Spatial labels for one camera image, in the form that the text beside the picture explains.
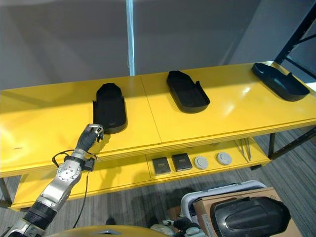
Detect grey round disc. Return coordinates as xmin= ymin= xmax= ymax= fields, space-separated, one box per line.
xmin=214 ymin=152 xmax=233 ymax=166
xmin=194 ymin=156 xmax=209 ymax=171

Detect small black square box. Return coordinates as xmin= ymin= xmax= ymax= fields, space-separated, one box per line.
xmin=152 ymin=158 xmax=171 ymax=175
xmin=171 ymin=153 xmax=193 ymax=172

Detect yellow robot torso cover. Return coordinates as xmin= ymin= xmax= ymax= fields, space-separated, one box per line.
xmin=56 ymin=225 xmax=160 ymax=237

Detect brown cardboard box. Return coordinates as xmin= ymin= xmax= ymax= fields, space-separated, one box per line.
xmin=192 ymin=186 xmax=305 ymax=237

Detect yellow shelf unit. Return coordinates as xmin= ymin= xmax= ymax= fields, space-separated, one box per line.
xmin=0 ymin=60 xmax=316 ymax=211

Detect white plastic box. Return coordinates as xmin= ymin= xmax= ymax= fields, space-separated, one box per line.
xmin=180 ymin=180 xmax=268 ymax=237

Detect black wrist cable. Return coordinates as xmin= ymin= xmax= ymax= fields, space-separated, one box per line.
xmin=51 ymin=149 xmax=97 ymax=229

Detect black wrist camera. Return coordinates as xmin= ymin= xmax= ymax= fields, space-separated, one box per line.
xmin=82 ymin=158 xmax=96 ymax=172

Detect black sole-shaped part, pointed toe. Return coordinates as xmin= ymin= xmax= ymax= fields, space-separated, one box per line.
xmin=251 ymin=62 xmax=311 ymax=102

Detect dark blue rack frame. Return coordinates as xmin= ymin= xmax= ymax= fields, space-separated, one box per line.
xmin=274 ymin=0 xmax=316 ymax=81

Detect glossy black sole-shaped part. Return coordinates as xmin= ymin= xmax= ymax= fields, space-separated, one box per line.
xmin=210 ymin=196 xmax=292 ymax=237

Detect thin metal rods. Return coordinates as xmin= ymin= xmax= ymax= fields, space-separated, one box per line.
xmin=234 ymin=138 xmax=253 ymax=161

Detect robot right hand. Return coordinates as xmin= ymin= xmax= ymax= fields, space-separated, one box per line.
xmin=161 ymin=216 xmax=201 ymax=237

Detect pale blue vertical pole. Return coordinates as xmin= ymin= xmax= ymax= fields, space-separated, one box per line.
xmin=125 ymin=0 xmax=136 ymax=77

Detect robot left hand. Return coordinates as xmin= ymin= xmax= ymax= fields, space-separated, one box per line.
xmin=75 ymin=123 xmax=105 ymax=152

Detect black sole-shaped part, notched rim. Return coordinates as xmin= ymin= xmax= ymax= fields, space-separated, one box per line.
xmin=166 ymin=70 xmax=211 ymax=115

